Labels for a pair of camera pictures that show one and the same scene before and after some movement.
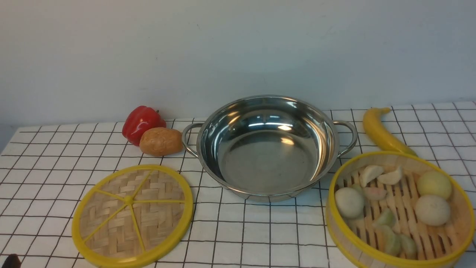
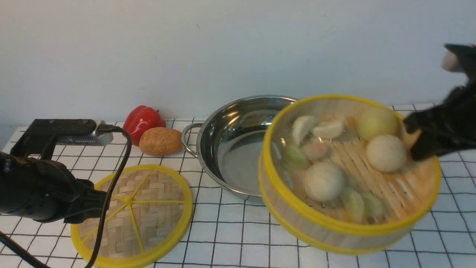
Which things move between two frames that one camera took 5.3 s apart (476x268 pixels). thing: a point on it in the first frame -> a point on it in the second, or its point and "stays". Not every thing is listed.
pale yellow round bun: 433,182 -> 373,122
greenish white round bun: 349,202 -> 324,181
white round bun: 432,210 -> 386,153
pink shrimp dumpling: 375,193 -> 315,151
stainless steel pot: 269,148 stays
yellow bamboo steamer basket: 389,209 -> 336,173
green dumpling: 409,246 -> 373,206
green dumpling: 393,244 -> 352,205
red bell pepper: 139,119 stays
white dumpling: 391,178 -> 328,130
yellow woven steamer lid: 133,217 stays
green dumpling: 387,217 -> 295,157
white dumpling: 369,174 -> 302,125
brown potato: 158,141 stays
